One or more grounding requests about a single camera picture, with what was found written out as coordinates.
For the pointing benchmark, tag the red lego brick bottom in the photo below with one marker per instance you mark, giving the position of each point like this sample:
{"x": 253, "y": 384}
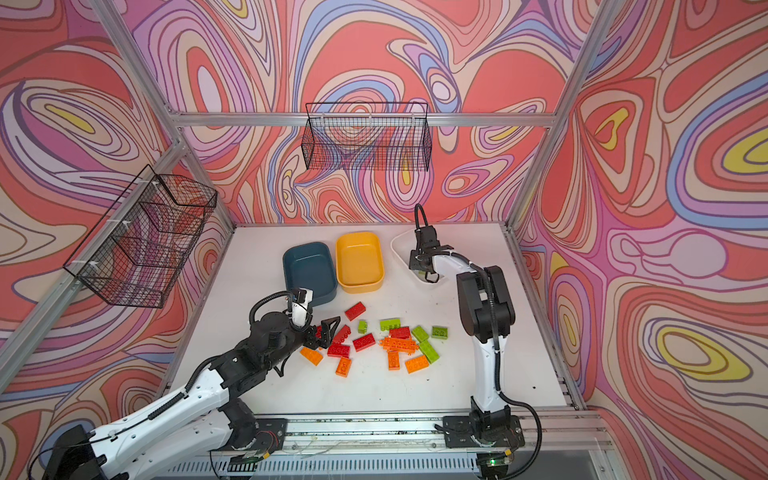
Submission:
{"x": 338, "y": 350}

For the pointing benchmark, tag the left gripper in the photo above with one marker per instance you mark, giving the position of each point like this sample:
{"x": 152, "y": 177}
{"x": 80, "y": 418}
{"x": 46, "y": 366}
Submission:
{"x": 313, "y": 342}

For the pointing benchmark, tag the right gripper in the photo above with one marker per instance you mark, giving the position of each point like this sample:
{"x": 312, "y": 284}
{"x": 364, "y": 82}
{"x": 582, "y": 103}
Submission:
{"x": 414, "y": 261}

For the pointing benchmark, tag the black wire basket back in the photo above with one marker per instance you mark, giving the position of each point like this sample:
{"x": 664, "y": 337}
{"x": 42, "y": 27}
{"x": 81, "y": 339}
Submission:
{"x": 370, "y": 136}

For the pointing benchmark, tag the red lego brick upright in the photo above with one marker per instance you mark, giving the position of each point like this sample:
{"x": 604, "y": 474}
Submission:
{"x": 342, "y": 335}

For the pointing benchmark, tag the red lego brick centre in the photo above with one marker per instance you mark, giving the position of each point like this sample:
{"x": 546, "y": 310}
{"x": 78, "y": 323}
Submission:
{"x": 364, "y": 342}

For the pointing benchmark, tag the long green lego brick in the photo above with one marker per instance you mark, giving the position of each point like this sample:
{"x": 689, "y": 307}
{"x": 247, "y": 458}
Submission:
{"x": 428, "y": 350}

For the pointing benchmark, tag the black wire basket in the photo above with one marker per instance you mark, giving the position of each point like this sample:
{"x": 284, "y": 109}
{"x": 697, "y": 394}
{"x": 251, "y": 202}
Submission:
{"x": 370, "y": 136}
{"x": 151, "y": 229}

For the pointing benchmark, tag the dark teal plastic bin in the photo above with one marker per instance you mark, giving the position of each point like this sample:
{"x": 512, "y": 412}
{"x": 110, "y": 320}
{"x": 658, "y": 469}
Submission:
{"x": 310, "y": 266}

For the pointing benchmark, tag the red lego brick right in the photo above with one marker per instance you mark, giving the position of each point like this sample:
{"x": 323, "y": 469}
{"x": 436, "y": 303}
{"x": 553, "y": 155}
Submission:
{"x": 400, "y": 333}

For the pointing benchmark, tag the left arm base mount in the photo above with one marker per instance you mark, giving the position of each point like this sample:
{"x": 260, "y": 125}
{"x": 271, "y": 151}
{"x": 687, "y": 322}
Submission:
{"x": 265, "y": 435}

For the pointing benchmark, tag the white plastic bin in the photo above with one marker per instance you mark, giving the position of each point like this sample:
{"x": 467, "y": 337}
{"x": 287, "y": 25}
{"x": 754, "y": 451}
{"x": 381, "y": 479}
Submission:
{"x": 402, "y": 245}

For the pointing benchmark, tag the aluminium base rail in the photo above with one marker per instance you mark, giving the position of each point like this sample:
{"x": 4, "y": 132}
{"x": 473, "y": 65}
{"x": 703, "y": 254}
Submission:
{"x": 569, "y": 445}

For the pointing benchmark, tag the orange lego brick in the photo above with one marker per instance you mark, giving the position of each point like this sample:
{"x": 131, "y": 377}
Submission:
{"x": 312, "y": 356}
{"x": 343, "y": 367}
{"x": 393, "y": 360}
{"x": 417, "y": 364}

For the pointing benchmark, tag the orange lego chassis plate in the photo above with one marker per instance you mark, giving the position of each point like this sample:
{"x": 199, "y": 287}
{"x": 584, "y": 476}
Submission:
{"x": 399, "y": 345}

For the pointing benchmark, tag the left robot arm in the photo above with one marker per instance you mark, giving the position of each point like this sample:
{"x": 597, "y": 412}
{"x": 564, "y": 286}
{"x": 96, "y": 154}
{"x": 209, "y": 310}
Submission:
{"x": 204, "y": 414}

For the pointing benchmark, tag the yellow plastic bin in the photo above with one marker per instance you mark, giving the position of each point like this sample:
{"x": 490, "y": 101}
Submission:
{"x": 359, "y": 262}

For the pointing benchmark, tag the orange lego brick bottom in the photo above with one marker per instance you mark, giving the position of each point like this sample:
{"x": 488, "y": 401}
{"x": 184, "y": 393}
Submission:
{"x": 343, "y": 367}

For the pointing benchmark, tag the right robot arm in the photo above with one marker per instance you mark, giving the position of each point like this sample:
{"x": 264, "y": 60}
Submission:
{"x": 486, "y": 313}

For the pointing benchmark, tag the green lego brick top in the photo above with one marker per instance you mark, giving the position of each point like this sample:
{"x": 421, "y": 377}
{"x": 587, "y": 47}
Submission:
{"x": 389, "y": 324}

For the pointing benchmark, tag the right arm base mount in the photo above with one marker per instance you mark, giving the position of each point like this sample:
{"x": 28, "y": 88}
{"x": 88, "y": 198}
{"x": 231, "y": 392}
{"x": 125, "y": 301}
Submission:
{"x": 472, "y": 431}

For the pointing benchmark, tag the red lego brick far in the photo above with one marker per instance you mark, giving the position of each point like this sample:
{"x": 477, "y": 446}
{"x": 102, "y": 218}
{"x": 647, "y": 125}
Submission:
{"x": 355, "y": 311}

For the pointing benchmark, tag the black wire basket left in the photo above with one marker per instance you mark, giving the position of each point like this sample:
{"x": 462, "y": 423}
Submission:
{"x": 151, "y": 229}

